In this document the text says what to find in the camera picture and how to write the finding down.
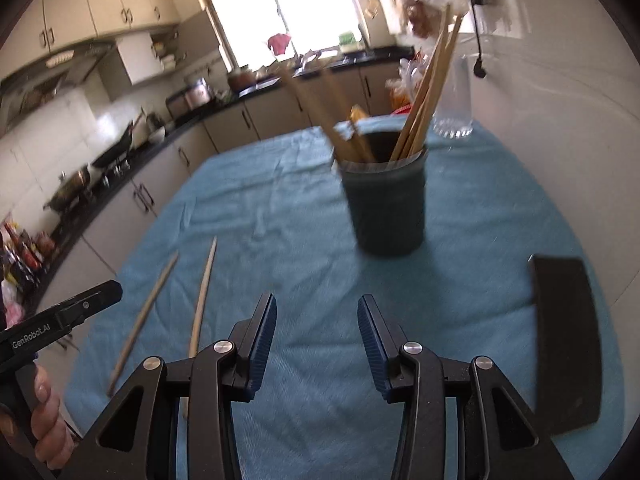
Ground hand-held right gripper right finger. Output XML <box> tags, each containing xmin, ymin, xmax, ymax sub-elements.
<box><xmin>356</xmin><ymin>294</ymin><xmax>576</xmax><ymax>480</ymax></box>

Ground tan wooden chopstick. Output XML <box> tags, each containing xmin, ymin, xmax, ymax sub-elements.
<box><xmin>107</xmin><ymin>252</ymin><xmax>180</xmax><ymax>397</ymax></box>
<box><xmin>180</xmin><ymin>236</ymin><xmax>219</xmax><ymax>421</ymax></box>

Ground brown cooking pot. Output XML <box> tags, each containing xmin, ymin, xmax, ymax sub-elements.
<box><xmin>227</xmin><ymin>64</ymin><xmax>256</xmax><ymax>92</ymax></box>

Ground white knotted plastic bag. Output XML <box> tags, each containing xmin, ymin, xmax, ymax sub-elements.
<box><xmin>385</xmin><ymin>56</ymin><xmax>432</xmax><ymax>111</ymax></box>

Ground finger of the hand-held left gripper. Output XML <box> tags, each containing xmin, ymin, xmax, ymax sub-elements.
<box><xmin>56</xmin><ymin>280</ymin><xmax>124</xmax><ymax>332</ymax></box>

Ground beige base cabinets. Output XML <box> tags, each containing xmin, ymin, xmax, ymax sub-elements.
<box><xmin>47</xmin><ymin>61</ymin><xmax>417</xmax><ymax>322</ymax></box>

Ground black power cable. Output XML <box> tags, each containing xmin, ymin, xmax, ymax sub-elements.
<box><xmin>452</xmin><ymin>0</ymin><xmax>489</xmax><ymax>82</ymax></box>

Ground blue towel table cloth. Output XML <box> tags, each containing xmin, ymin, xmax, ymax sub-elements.
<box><xmin>65</xmin><ymin>115</ymin><xmax>626</xmax><ymax>480</ymax></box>

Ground black flat rectangular case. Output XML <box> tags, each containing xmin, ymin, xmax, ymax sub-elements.
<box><xmin>528</xmin><ymin>253</ymin><xmax>603</xmax><ymax>437</ymax></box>

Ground gas stove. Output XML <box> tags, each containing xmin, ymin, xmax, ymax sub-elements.
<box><xmin>47</xmin><ymin>159</ymin><xmax>137</xmax><ymax>222</ymax></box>

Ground clear glass mug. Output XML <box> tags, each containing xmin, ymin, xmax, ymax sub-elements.
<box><xmin>432</xmin><ymin>55</ymin><xmax>475</xmax><ymax>140</ymax></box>

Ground black kitchen countertop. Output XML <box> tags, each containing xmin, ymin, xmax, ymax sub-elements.
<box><xmin>30</xmin><ymin>46</ymin><xmax>417</xmax><ymax>302</ymax></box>

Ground person's left hand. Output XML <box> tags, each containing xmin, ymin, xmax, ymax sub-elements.
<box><xmin>29</xmin><ymin>365</ymin><xmax>77</xmax><ymax>471</ymax></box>

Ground kitchen window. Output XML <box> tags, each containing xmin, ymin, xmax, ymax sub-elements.
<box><xmin>192</xmin><ymin>0</ymin><xmax>372</xmax><ymax>69</ymax></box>

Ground black wok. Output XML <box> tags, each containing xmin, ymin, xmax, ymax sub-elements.
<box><xmin>92</xmin><ymin>112</ymin><xmax>147</xmax><ymax>169</ymax></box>

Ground black cylindrical utensil holder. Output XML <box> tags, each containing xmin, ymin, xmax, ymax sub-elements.
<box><xmin>337</xmin><ymin>130</ymin><xmax>430</xmax><ymax>257</ymax></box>

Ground silver kitchen appliance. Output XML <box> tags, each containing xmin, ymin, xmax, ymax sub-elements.
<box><xmin>166</xmin><ymin>78</ymin><xmax>214</xmax><ymax>118</ymax></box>

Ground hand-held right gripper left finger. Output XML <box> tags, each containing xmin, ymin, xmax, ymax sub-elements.
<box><xmin>75</xmin><ymin>292</ymin><xmax>278</xmax><ymax>480</ymax></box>

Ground brownish plastic bag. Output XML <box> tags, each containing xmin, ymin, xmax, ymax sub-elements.
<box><xmin>405</xmin><ymin>0</ymin><xmax>442</xmax><ymax>39</ymax></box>

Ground range hood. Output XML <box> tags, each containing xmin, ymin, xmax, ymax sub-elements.
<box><xmin>0</xmin><ymin>41</ymin><xmax>117</xmax><ymax>122</ymax></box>

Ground metal pan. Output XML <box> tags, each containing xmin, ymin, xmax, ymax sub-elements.
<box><xmin>44</xmin><ymin>169</ymin><xmax>94</xmax><ymax>212</ymax></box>

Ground bunch of wooden chopsticks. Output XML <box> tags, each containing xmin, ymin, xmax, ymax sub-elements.
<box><xmin>280</xmin><ymin>4</ymin><xmax>465</xmax><ymax>165</ymax></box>

